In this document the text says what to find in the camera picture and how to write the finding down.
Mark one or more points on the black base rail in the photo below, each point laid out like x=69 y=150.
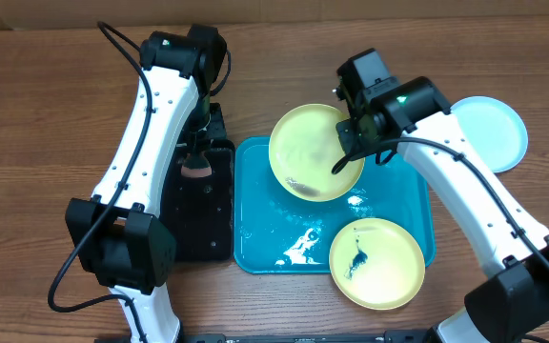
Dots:
x=390 y=336

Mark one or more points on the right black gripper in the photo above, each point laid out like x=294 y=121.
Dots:
x=357 y=148

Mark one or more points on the yellow plate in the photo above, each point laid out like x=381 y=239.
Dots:
x=377 y=264
x=303 y=149

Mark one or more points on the light blue plate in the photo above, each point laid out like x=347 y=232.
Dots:
x=495 y=130

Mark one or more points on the black water tray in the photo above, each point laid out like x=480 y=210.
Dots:
x=199 y=212

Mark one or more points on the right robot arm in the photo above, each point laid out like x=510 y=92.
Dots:
x=415 y=121

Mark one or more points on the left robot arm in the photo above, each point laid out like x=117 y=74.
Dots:
x=117 y=234

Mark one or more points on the pink green sponge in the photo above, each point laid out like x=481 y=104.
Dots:
x=196 y=165

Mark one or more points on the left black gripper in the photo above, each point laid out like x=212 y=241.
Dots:
x=218 y=131

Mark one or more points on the teal plastic tray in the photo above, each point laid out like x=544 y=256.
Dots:
x=277 y=232

